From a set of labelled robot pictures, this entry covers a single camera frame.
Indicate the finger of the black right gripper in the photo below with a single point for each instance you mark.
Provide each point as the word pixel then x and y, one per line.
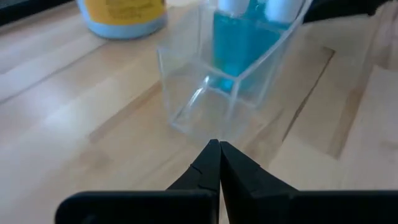
pixel 342 7

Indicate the clear acrylic organizer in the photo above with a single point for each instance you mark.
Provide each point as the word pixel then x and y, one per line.
pixel 186 77

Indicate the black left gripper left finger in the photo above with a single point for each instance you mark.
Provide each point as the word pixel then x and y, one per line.
pixel 199 177

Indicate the yellow cup with white lid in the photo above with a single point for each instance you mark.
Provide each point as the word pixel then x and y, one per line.
pixel 124 12

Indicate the small blue mouthwash bottle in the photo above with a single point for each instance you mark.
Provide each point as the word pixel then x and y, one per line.
pixel 230 43
pixel 276 28

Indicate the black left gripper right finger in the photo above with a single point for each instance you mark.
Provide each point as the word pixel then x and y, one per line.
pixel 248 193

